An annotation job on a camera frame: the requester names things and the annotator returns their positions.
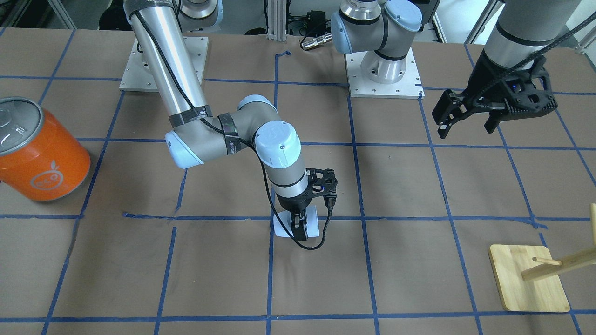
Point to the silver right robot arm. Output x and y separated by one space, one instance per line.
197 136

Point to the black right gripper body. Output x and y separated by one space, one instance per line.
294 202

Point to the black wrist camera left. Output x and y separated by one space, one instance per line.
527 93

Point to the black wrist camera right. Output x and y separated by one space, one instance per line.
321 182

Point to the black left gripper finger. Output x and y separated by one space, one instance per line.
493 121
444 129

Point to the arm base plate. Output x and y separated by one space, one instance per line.
137 76
370 76

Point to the aluminium frame post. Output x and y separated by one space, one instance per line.
276 20

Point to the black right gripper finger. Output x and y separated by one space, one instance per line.
298 225

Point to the orange can with silver lid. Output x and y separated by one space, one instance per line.
39 157

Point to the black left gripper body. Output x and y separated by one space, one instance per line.
479 83

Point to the wooden cup rack stand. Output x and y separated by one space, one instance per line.
527 276

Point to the light blue plastic cup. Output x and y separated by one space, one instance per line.
282 225

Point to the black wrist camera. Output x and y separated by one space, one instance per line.
321 182
527 93

